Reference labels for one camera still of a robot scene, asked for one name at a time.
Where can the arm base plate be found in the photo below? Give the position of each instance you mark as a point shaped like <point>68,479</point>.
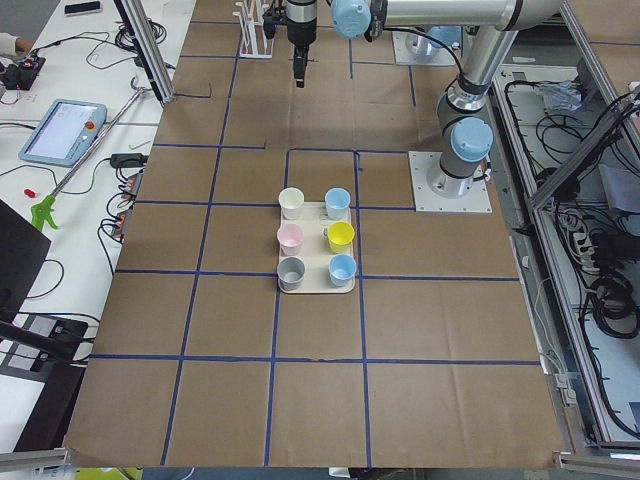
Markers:
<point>411,49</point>
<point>436,192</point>

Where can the black monitor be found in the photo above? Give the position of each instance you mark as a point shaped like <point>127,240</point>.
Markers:
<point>23,251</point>

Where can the aluminium frame post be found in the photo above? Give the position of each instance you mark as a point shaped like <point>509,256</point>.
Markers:
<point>137,25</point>

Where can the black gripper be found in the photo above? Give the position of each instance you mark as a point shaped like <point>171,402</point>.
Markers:
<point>301,29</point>

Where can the black smartphone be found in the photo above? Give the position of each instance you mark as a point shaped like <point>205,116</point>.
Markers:
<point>81,8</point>

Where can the blue teach pendant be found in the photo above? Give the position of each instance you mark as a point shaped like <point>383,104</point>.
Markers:
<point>65,133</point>

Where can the black power adapter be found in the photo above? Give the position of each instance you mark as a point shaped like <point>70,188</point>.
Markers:
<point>128,160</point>

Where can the person hand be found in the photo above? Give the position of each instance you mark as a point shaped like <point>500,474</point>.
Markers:
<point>23,45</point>

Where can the green handled reacher grabber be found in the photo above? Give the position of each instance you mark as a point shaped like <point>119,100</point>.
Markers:
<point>41,212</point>

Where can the cream serving tray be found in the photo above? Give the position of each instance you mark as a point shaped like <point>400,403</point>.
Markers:
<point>315,251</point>

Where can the grey plastic cup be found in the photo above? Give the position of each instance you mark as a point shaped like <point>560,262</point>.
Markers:
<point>290,273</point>

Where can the light blue cup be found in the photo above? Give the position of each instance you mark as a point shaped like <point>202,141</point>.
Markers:
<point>342,269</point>
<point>337,203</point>

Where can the white plastic cup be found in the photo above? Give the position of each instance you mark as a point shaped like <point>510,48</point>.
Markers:
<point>291,201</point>

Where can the black electronics box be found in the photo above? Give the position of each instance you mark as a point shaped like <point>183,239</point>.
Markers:
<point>22,75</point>

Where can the yellow plastic cup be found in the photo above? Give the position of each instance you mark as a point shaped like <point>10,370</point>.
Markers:
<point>340,236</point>

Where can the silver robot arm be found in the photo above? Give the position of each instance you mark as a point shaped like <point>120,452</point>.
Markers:
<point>468,139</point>

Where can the white wire cup rack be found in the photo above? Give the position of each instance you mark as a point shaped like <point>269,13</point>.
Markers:
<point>254,43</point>

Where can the pink plastic cup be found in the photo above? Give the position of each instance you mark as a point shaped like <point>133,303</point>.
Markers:
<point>290,238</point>

